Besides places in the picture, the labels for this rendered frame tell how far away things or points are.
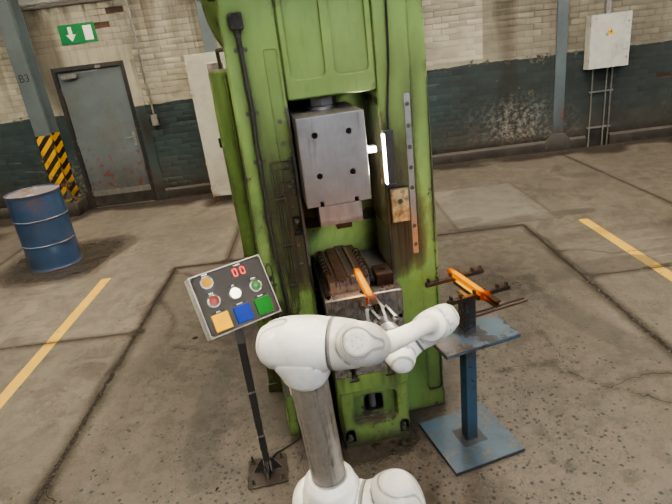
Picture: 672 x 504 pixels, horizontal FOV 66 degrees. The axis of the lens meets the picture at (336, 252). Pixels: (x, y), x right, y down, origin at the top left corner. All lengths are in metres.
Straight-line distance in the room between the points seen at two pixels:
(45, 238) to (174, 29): 3.60
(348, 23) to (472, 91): 6.27
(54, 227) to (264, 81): 4.57
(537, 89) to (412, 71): 6.52
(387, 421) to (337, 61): 1.84
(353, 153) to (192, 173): 6.47
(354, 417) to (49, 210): 4.63
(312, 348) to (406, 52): 1.61
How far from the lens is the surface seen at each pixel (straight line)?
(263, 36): 2.39
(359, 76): 2.45
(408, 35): 2.51
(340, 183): 2.35
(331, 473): 1.58
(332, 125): 2.30
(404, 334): 1.54
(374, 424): 2.94
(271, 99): 2.40
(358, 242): 2.97
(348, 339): 1.19
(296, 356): 1.26
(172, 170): 8.72
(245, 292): 2.33
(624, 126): 9.70
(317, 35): 2.42
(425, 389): 3.15
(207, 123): 7.80
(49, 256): 6.68
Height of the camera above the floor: 2.06
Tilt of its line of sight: 22 degrees down
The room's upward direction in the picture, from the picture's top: 7 degrees counter-clockwise
